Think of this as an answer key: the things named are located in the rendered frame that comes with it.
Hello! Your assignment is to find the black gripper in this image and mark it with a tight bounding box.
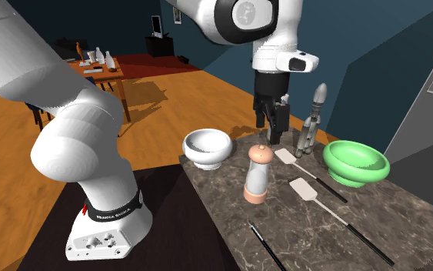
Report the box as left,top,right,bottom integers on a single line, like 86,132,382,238
253,70,291,146

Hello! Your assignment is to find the grey rocket model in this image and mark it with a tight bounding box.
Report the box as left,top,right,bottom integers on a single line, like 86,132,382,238
294,82,328,159

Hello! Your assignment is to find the pink pepper mill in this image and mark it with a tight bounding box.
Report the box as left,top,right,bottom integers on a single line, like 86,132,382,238
242,143,275,206

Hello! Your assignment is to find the white footed bowl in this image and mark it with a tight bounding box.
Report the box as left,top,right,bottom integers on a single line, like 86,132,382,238
182,128,235,172

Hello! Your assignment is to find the green footed bowl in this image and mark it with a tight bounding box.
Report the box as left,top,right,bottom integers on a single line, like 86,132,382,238
321,139,391,189

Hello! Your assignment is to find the thin black pen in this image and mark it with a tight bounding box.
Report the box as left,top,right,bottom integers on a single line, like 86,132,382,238
247,219,288,271

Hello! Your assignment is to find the black cabinet with monitor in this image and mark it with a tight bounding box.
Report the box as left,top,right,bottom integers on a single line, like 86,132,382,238
144,15,175,59

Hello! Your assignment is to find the dark robot stand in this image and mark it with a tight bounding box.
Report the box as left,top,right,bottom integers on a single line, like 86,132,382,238
16,164,241,271

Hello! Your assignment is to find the grey kitchen cabinet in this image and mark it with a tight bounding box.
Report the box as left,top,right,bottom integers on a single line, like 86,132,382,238
383,28,433,219

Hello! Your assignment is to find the wooden table with bottles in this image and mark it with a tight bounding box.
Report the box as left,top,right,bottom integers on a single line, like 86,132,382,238
67,41,132,124

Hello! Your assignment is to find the white spatula with black handle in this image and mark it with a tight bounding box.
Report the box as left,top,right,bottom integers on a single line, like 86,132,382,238
274,147,349,205
288,176,396,267

